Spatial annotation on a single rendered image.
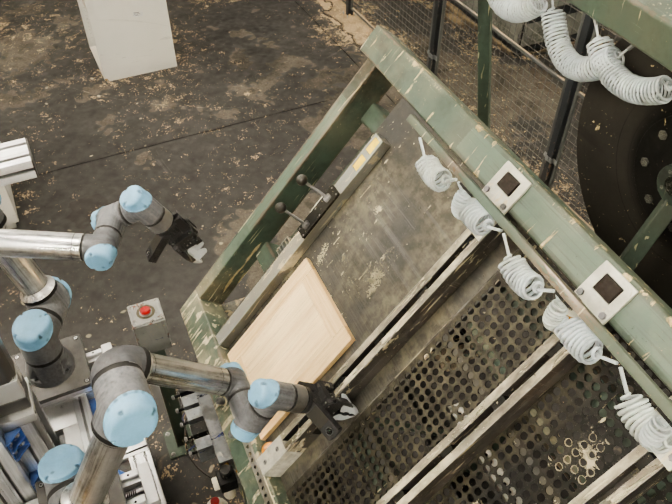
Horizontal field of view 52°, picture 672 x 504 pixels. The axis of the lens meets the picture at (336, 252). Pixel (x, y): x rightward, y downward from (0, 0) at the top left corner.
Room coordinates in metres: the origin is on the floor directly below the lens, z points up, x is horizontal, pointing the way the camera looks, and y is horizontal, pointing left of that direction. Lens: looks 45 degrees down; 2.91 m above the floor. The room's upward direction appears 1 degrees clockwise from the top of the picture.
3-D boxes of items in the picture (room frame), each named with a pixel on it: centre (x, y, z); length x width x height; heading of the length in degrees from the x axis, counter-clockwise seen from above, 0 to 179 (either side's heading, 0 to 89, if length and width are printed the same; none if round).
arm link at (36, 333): (1.33, 0.92, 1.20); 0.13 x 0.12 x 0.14; 1
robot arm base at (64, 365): (1.32, 0.92, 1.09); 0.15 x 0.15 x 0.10
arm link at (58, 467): (0.87, 0.70, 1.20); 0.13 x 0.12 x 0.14; 27
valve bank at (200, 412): (1.28, 0.46, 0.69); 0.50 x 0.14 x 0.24; 24
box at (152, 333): (1.66, 0.70, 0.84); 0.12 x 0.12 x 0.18; 24
